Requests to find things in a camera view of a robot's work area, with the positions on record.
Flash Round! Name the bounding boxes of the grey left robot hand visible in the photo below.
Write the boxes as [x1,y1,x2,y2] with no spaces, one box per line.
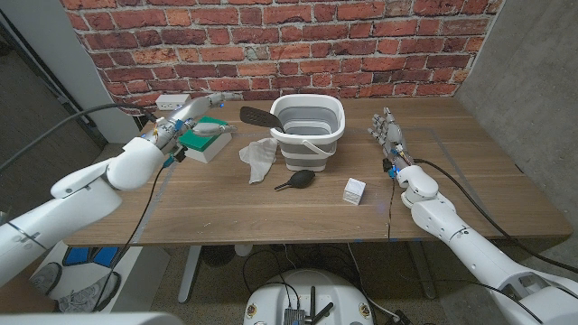
[153,91,244,153]

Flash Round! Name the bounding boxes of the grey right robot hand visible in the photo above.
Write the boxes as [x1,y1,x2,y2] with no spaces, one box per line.
[367,107,414,170]

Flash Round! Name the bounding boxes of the black kitchen turner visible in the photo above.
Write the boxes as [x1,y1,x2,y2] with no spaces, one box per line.
[238,106,285,133]

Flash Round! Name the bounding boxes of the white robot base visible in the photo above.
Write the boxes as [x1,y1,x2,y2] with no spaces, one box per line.
[242,269,375,325]

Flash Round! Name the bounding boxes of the white cloth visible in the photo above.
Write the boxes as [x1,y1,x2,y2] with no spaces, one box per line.
[238,137,279,185]

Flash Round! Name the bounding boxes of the black air blower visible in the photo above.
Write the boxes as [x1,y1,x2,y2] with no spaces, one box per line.
[274,169,317,191]

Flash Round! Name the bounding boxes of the white collapsible bucket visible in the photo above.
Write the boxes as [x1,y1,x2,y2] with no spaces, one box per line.
[269,93,347,172]

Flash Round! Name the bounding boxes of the white power outlet strip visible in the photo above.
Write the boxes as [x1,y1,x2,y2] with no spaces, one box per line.
[154,93,192,112]

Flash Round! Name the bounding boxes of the green-topped white box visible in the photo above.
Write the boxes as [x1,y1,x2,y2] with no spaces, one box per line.
[178,116,233,164]

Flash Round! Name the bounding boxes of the small white cube box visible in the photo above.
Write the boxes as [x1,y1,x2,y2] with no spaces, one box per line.
[341,177,367,207]

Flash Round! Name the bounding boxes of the red brick printed backdrop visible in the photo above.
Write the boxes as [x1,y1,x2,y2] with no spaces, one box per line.
[61,0,505,116]

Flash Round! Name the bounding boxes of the black round fan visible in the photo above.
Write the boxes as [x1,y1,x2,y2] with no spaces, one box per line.
[200,245,236,268]

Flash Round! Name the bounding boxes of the grey table leg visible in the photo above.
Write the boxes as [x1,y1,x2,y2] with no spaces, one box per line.
[408,241,438,302]

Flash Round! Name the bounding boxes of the white table leg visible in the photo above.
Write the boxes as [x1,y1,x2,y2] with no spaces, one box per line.
[177,245,203,304]

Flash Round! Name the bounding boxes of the grey sneaker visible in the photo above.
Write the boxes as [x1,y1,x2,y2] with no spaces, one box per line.
[29,261,63,297]
[56,270,122,313]

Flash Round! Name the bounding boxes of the black antenna module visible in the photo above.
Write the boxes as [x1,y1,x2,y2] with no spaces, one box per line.
[283,285,335,325]

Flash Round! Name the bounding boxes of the white robot chest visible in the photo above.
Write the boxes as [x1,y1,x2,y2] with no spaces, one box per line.
[0,311,184,325]

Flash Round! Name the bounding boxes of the brown cardboard box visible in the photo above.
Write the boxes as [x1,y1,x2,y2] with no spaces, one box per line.
[0,270,60,314]

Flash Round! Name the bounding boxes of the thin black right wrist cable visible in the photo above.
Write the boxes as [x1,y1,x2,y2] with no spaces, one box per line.
[387,173,396,243]

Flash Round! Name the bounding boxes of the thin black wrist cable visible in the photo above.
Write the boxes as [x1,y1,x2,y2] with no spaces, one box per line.
[387,173,396,243]
[92,162,168,313]

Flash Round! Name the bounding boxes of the thin black left wrist cable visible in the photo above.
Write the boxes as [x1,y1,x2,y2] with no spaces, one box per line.
[92,162,168,313]

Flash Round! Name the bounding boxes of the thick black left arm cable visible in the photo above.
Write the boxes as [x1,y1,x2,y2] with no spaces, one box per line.
[0,102,159,172]

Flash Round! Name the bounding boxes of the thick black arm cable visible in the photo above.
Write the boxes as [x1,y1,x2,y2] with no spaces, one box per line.
[411,157,578,274]
[0,102,159,172]

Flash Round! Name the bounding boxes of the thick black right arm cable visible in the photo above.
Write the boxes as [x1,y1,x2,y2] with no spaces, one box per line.
[411,157,578,274]

